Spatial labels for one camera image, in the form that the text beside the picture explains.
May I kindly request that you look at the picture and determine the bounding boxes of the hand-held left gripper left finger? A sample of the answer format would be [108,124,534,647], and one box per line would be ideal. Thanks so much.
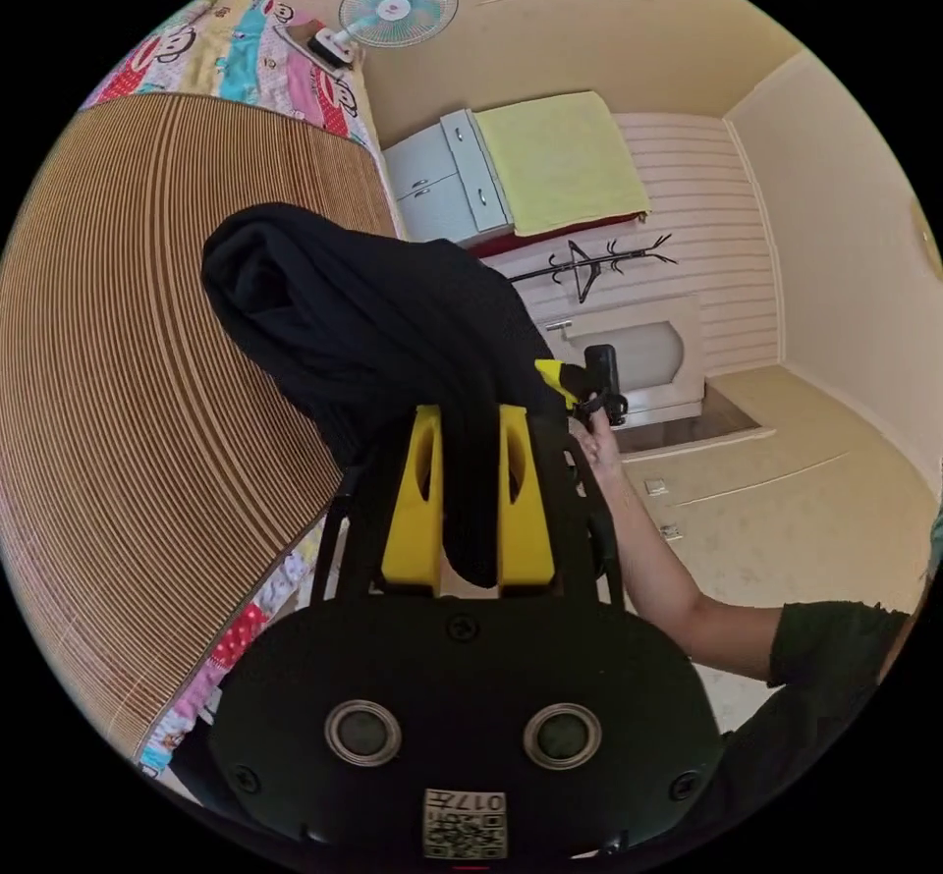
[380,405,445,590]

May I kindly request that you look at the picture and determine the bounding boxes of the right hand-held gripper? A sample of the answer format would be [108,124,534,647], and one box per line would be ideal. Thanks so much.
[532,356,630,428]

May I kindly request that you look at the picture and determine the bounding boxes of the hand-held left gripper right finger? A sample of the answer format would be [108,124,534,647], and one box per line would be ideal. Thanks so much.
[497,404,556,590]

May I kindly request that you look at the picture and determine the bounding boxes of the black pants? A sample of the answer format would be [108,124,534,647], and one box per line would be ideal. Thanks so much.
[200,201,573,589]

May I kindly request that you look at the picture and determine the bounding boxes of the person's right forearm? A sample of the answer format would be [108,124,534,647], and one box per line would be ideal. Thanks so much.
[594,474,710,643]

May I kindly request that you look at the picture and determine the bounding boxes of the person's right hand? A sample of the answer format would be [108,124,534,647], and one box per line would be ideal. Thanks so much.
[577,410,628,490]

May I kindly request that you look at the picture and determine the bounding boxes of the white door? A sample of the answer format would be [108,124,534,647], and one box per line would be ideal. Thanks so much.
[535,294,710,427]

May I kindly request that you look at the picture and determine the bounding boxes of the black coat rack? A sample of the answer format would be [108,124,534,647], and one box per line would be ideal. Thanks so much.
[508,231,679,305]

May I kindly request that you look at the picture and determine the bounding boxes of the grey cupboard with yellow cloth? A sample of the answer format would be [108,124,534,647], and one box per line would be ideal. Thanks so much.
[382,89,654,258]

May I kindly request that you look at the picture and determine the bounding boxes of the bed with woven mat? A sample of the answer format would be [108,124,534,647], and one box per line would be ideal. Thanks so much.
[0,0,408,780]

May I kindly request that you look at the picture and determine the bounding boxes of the person's body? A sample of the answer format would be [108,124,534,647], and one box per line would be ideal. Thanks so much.
[685,505,943,862]

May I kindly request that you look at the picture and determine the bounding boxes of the white electric fan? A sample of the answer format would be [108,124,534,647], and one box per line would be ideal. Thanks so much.
[305,0,461,70]

